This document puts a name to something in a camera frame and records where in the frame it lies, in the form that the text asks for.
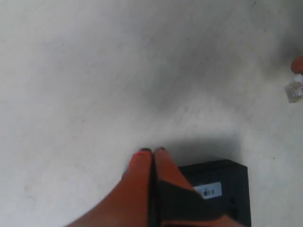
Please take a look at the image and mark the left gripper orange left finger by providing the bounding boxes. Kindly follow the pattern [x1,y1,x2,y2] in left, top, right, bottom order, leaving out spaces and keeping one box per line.
[68,148,152,227]

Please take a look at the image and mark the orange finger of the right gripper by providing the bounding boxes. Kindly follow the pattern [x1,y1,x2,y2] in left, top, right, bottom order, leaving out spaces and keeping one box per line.
[291,56,303,74]

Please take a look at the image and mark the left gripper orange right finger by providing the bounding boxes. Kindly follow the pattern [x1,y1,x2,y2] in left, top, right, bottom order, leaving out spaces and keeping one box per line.
[154,148,239,227]

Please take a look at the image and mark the yellow ethernet cable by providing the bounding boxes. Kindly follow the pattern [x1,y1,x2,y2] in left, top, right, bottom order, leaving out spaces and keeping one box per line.
[283,73,303,104]

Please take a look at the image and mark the small black box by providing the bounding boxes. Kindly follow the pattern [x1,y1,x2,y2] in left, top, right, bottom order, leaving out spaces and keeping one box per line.
[179,159,251,227]

